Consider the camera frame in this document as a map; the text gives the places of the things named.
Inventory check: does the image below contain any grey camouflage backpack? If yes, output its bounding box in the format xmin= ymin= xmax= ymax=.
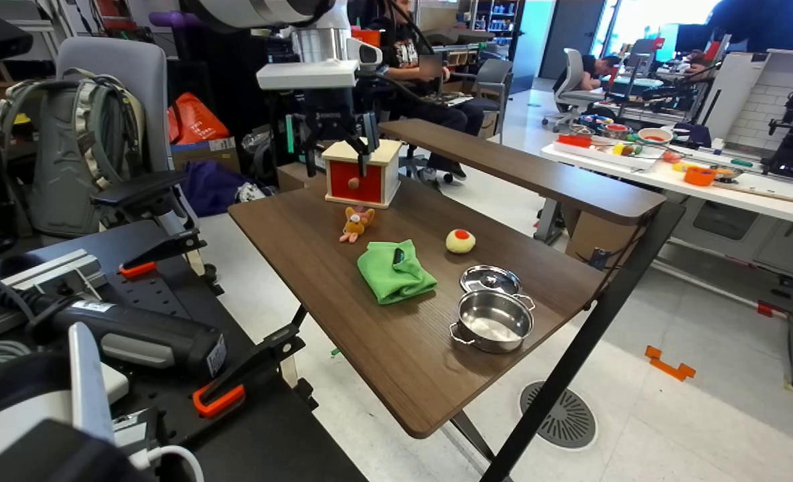
xmin=0 ymin=66 xmax=149 ymax=241

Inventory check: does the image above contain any green folded cloth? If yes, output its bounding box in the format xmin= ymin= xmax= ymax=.
xmin=354 ymin=234 xmax=440 ymax=308

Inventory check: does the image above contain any grey mesh office chair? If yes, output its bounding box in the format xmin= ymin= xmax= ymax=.
xmin=542 ymin=42 xmax=611 ymax=134

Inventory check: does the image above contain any round metal floor drain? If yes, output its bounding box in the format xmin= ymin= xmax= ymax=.
xmin=516 ymin=379 xmax=600 ymax=451

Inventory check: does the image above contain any white upright post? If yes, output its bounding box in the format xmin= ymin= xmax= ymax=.
xmin=63 ymin=317 xmax=117 ymax=443

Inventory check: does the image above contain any purple cloth bag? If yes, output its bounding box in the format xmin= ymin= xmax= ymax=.
xmin=179 ymin=157 xmax=250 ymax=218

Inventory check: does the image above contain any white work table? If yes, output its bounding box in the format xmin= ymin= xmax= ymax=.
xmin=542 ymin=130 xmax=793 ymax=399

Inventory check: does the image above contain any black table frame leg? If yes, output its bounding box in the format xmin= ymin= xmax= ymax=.
xmin=440 ymin=197 xmax=690 ymax=482

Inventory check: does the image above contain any orange bag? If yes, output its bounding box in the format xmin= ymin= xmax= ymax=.
xmin=162 ymin=88 xmax=233 ymax=146

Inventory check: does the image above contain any long dark wooden bench table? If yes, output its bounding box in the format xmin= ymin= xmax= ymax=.
xmin=375 ymin=115 xmax=669 ymax=222

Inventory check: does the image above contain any white slatted board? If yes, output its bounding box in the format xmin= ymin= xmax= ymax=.
xmin=722 ymin=46 xmax=793 ymax=154

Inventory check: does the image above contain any orange plush toy animal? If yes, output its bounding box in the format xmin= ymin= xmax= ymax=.
xmin=337 ymin=204 xmax=381 ymax=245

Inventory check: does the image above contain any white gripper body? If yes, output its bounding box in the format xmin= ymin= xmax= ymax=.
xmin=255 ymin=59 xmax=362 ymax=93

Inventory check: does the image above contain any cardboard box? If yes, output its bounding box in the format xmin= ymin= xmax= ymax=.
xmin=562 ymin=205 xmax=643 ymax=272

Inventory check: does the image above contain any orange floor marker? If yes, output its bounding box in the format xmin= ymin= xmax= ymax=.
xmin=643 ymin=343 xmax=700 ymax=384

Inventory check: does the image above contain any large black clamp orange handle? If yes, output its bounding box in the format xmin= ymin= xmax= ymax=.
xmin=188 ymin=304 xmax=310 ymax=422

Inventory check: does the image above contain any small black clamp orange handle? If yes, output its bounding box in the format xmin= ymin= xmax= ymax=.
xmin=114 ymin=226 xmax=209 ymax=284

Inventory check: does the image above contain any yellow ball with red spot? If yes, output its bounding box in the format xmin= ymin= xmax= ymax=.
xmin=442 ymin=224 xmax=479 ymax=256

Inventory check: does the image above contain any orange small bowl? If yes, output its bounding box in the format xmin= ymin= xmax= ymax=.
xmin=679 ymin=162 xmax=721 ymax=190

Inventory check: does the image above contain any seated person in black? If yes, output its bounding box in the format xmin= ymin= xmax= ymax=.
xmin=355 ymin=0 xmax=489 ymax=139

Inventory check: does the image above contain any orange flat block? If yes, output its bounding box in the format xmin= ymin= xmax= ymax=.
xmin=555 ymin=129 xmax=596 ymax=153

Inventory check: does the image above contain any white cable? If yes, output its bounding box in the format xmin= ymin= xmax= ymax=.
xmin=125 ymin=441 xmax=209 ymax=482

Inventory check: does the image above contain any steel pot with handles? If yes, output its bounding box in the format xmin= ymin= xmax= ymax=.
xmin=448 ymin=285 xmax=538 ymax=356

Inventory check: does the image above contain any steel pot lid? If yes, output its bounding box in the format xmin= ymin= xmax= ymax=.
xmin=454 ymin=263 xmax=523 ymax=296

